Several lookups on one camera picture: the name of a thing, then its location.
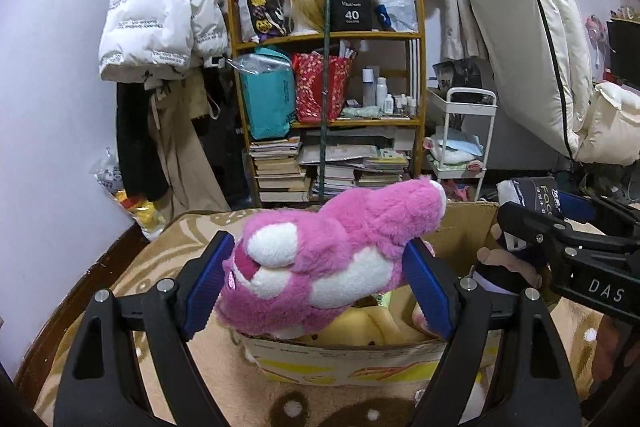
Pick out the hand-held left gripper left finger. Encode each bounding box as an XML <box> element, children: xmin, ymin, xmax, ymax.
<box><xmin>54</xmin><ymin>231</ymin><xmax>236</xmax><ymax>427</ymax></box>

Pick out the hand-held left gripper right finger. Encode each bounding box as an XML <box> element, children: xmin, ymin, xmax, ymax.
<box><xmin>402</xmin><ymin>238</ymin><xmax>583</xmax><ymax>427</ymax></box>

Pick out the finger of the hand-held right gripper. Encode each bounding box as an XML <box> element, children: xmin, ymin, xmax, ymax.
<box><xmin>557</xmin><ymin>189</ymin><xmax>640</xmax><ymax>239</ymax></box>
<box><xmin>496</xmin><ymin>201</ymin><xmax>581</xmax><ymax>269</ymax></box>

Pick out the pink round plush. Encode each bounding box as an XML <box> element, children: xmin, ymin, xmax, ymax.
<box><xmin>411</xmin><ymin>307</ymin><xmax>441</xmax><ymax>339</ymax></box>

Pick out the dark purple plush doll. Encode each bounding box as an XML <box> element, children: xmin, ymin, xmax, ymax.
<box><xmin>475</xmin><ymin>224</ymin><xmax>548</xmax><ymax>295</ymax></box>

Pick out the yellow plush dog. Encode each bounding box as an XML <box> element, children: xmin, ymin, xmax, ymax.
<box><xmin>295</xmin><ymin>302</ymin><xmax>426</xmax><ymax>348</ymax></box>

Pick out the pink plush bear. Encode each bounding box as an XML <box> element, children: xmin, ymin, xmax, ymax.
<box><xmin>215</xmin><ymin>174</ymin><xmax>448</xmax><ymax>340</ymax></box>

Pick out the printed cardboard box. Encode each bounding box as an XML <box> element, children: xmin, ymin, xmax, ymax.
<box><xmin>230</xmin><ymin>199</ymin><xmax>506</xmax><ymax>385</ymax></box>

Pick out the person's right hand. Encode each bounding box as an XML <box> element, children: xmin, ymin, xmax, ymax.
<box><xmin>595</xmin><ymin>314</ymin><xmax>632</xmax><ymax>385</ymax></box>

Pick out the black printed packet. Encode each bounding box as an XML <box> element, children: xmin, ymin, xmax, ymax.
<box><xmin>496</xmin><ymin>177</ymin><xmax>561</xmax><ymax>212</ymax></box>

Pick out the beige printed blanket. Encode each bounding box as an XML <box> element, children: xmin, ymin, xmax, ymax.
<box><xmin>30</xmin><ymin>207</ymin><xmax>640</xmax><ymax>427</ymax></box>

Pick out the cream duvet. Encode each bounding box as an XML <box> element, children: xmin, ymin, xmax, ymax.
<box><xmin>575</xmin><ymin>82</ymin><xmax>640</xmax><ymax>166</ymax></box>

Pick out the blue white folded cloth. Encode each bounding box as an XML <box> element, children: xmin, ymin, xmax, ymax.
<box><xmin>427</xmin><ymin>127</ymin><xmax>487</xmax><ymax>178</ymax></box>

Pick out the beige hanging coat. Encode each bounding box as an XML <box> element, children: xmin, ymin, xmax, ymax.
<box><xmin>147</xmin><ymin>72</ymin><xmax>233</xmax><ymax>220</ymax></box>

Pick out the stack of books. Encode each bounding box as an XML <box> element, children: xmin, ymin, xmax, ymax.
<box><xmin>249</xmin><ymin>129</ymin><xmax>416</xmax><ymax>204</ymax></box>

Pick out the black tote bag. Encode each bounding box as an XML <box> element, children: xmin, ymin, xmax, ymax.
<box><xmin>200</xmin><ymin>67</ymin><xmax>251</xmax><ymax>210</ymax></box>

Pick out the plastic bag of toys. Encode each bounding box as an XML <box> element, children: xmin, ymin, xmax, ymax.
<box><xmin>90</xmin><ymin>148</ymin><xmax>168</xmax><ymax>240</ymax></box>

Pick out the white trolley cart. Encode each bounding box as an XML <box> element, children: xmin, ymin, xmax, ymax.
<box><xmin>424</xmin><ymin>87</ymin><xmax>497</xmax><ymax>200</ymax></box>

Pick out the black hanging garment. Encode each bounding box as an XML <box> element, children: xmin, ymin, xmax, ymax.
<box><xmin>116</xmin><ymin>79</ymin><xmax>171</xmax><ymax>202</ymax></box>

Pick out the black monitor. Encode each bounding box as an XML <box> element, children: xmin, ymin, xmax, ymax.
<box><xmin>606</xmin><ymin>17</ymin><xmax>640</xmax><ymax>84</ymax></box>

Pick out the dark bag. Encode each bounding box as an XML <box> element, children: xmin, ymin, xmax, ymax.
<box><xmin>432</xmin><ymin>58</ymin><xmax>483</xmax><ymax>90</ymax></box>

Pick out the pink decoration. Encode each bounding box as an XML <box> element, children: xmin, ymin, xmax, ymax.
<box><xmin>586</xmin><ymin>13</ymin><xmax>615</xmax><ymax>55</ymax></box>

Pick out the teal paper bag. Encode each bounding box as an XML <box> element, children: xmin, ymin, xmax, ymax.
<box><xmin>239</xmin><ymin>48</ymin><xmax>297</xmax><ymax>140</ymax></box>

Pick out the row of white bottles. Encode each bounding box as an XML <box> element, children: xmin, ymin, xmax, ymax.
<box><xmin>361</xmin><ymin>67</ymin><xmax>418</xmax><ymax>116</ymax></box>

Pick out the white mattress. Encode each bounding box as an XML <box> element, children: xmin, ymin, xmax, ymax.
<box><xmin>456</xmin><ymin>0</ymin><xmax>601</xmax><ymax>160</ymax></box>

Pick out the green pole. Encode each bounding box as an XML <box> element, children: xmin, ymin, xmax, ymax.
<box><xmin>320</xmin><ymin>0</ymin><xmax>335</xmax><ymax>202</ymax></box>

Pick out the red gift bag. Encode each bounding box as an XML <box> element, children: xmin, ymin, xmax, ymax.
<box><xmin>291</xmin><ymin>52</ymin><xmax>355</xmax><ymax>124</ymax></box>

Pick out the clear plastic bag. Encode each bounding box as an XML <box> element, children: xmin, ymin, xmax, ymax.
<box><xmin>227</xmin><ymin>54</ymin><xmax>293</xmax><ymax>75</ymax></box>

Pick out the wooden shelf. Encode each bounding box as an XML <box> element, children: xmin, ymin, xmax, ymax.
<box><xmin>226</xmin><ymin>0</ymin><xmax>428</xmax><ymax>208</ymax></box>

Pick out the black box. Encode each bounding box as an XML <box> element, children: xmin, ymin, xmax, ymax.
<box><xmin>329</xmin><ymin>0</ymin><xmax>373</xmax><ymax>32</ymax></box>

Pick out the purple printed bag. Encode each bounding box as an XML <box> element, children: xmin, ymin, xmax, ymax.
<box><xmin>231</xmin><ymin>0</ymin><xmax>288</xmax><ymax>42</ymax></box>

